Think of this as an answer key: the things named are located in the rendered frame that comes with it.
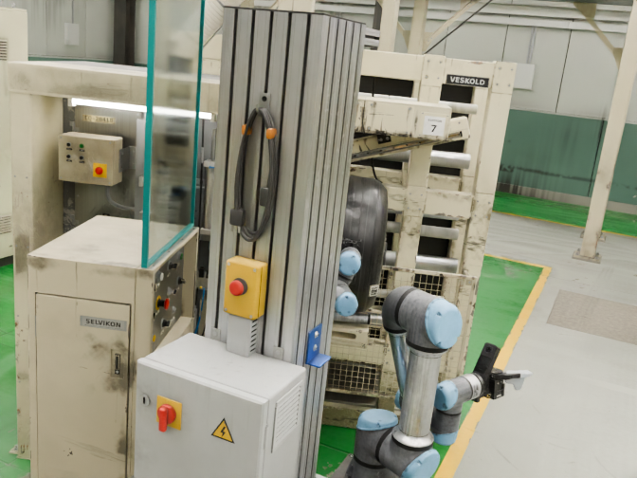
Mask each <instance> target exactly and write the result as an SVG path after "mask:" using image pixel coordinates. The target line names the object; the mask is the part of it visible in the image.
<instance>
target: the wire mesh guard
mask: <svg viewBox="0 0 637 478"><path fill-rule="evenodd" d="M382 269H385V270H389V271H390V272H391V270H392V271H401V272H402V274H403V272H408V273H414V276H415V273H416V274H425V275H427V278H428V275H432V276H433V277H434V276H441V277H448V278H456V279H458V282H459V279H465V280H472V286H471V288H469V289H470V294H466V295H469V300H465V301H468V305H463V306H467V310H466V311H461V312H466V316H465V317H462V318H465V322H463V323H464V328H462V329H463V330H464V332H463V333H462V334H461V335H463V338H462V339H461V341H462V344H461V345H458V346H461V350H460V351H458V352H460V355H459V361H458V366H457V367H452V368H457V372H456V373H453V374H456V377H458V376H459V375H460V373H461V368H462V363H463V357H464V347H465V341H466V335H467V330H468V325H469V319H470V313H471V307H472V302H473V297H474V291H475V285H476V281H477V276H469V275H462V274H453V273H445V272H437V271H429V270H422V269H413V268H405V267H390V266H382ZM337 386H338V388H336V387H328V386H325V391H330V392H337V393H344V394H352V395H365V396H373V397H381V398H387V399H395V395H387V394H386V393H385V394H380V392H385V391H379V393H375V392H374V391H378V390H375V389H374V388H373V393H372V392H365V391H358V390H357V389H355V390H351V388H355V387H350V389H345V387H349V386H345V385H344V389H342V388H339V386H341V385H339V384H338V385H337Z"/></svg>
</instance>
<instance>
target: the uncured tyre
mask: <svg viewBox="0 0 637 478"><path fill-rule="evenodd" d="M387 222H388V191H387V189H386V188H385V187H384V185H383V184H382V183H381V182H380V181H379V180H376V179H374V178H369V177H361V176H352V175H349V184H348V192H347V201H346V210H345V218H344V227H343V234H342V238H343V240H345V238H347V239H350V240H353V241H361V250H360V256H362V261H361V266H360V269H359V271H358V272H357V273H356V276H355V284H354V285H349V288H350V289H351V291H352V292H353V293H354V294H355V296H356V299H357V303H358V307H357V310H356V312H355V313H361V312H365V311H366V310H368V309H369V308H371V307H372V306H373V305H374V303H375V299H376V296H371V297H369V292H370V285H379V284H380V278H381V272H382V266H383V258H384V250H385V242H386V232H387Z"/></svg>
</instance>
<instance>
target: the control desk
mask: <svg viewBox="0 0 637 478"><path fill-rule="evenodd" d="M198 235H199V228H198V227H192V228H191V229H190V230H188V231H187V232H186V233H185V234H184V235H183V236H182V237H181V238H180V239H178V240H177V241H176V242H175V243H174V244H173V245H172V246H171V247H170V248H169V249H167V250H166V251H165V252H164V253H163V254H162V255H161V256H160V257H159V258H158V259H156V260H155V261H154V262H153V263H152V264H151V265H150V266H149V267H148V268H143V267H141V246H142V220H134V219H126V218H117V217H110V216H101V215H97V216H96V217H94V218H92V219H90V220H88V221H87V222H85V223H83V224H81V225H79V226H78V227H76V228H75V229H73V230H71V231H69V232H67V233H65V234H63V235H62V236H60V237H58V238H56V239H55V240H53V241H51V242H49V243H47V244H46V245H44V246H42V247H40V248H38V249H36V250H34V251H32V252H31V253H30V254H28V255H27V308H28V362H29V415H30V469H31V478H131V477H132V476H133V475H134V472H135V440H136V407H137V360H138V359H141V358H145V357H147V356H148V355H150V354H152V353H153V352H155V351H157V350H158V349H160V348H162V347H164V346H166V345H168V344H169V343H171V342H173V341H175V340H178V339H179V338H181V337H183V336H185V335H187V334H189V333H193V321H194V318H193V316H194V307H195V289H196V270H197V253H198Z"/></svg>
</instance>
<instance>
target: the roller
mask: <svg viewBox="0 0 637 478"><path fill-rule="evenodd" d="M370 319H371V315H370V314H369V315H368V314H362V313H354V314H353V315H351V316H347V317H344V316H341V315H339V314H338V313H337V312H336V311H335V310H334V318H333V321H337V322H351V323H359V324H368V325H369V324H370Z"/></svg>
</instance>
